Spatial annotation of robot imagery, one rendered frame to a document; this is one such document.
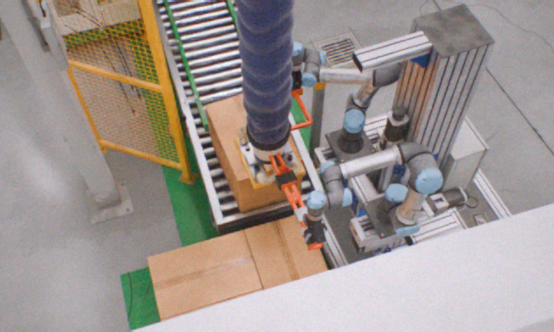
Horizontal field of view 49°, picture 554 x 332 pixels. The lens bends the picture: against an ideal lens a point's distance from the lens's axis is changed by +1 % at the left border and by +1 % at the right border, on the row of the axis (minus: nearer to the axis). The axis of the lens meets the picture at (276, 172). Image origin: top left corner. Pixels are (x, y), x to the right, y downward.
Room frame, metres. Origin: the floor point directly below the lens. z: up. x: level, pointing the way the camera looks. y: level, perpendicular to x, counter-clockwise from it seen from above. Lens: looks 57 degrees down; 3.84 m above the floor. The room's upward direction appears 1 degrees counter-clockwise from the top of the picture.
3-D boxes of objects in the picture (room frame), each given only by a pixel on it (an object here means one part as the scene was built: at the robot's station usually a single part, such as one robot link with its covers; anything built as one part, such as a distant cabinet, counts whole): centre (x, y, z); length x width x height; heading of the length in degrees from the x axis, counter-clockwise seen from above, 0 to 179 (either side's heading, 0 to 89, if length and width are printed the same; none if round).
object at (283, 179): (1.64, -0.05, 1.25); 0.10 x 0.08 x 0.06; 110
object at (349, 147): (2.02, -0.42, 1.09); 0.15 x 0.15 x 0.10
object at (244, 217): (1.85, 0.04, 0.58); 0.70 x 0.03 x 0.06; 107
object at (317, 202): (1.33, -0.17, 1.55); 0.09 x 0.08 x 0.11; 102
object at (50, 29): (2.30, 1.12, 1.62); 0.20 x 0.05 x 0.30; 17
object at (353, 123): (2.02, -0.42, 1.20); 0.13 x 0.12 x 0.14; 168
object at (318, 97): (2.54, -0.28, 0.50); 0.07 x 0.07 x 1.00; 17
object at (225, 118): (2.18, 0.14, 0.75); 0.60 x 0.40 x 0.40; 21
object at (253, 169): (1.84, 0.13, 1.15); 0.34 x 0.10 x 0.05; 20
